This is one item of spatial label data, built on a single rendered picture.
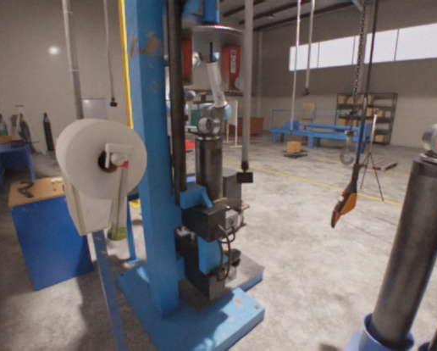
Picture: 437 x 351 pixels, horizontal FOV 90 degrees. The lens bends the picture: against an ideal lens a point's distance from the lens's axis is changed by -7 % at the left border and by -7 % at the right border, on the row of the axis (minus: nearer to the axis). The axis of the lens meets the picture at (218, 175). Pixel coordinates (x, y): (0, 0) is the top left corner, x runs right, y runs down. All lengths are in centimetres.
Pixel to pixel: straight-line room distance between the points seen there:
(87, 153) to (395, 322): 179
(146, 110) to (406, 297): 181
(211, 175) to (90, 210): 94
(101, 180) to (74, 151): 12
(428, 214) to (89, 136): 150
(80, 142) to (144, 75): 77
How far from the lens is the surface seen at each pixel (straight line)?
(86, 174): 83
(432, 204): 147
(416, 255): 158
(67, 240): 280
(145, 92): 148
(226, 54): 188
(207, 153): 173
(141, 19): 155
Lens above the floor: 171
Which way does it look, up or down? 16 degrees down
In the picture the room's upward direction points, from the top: straight up
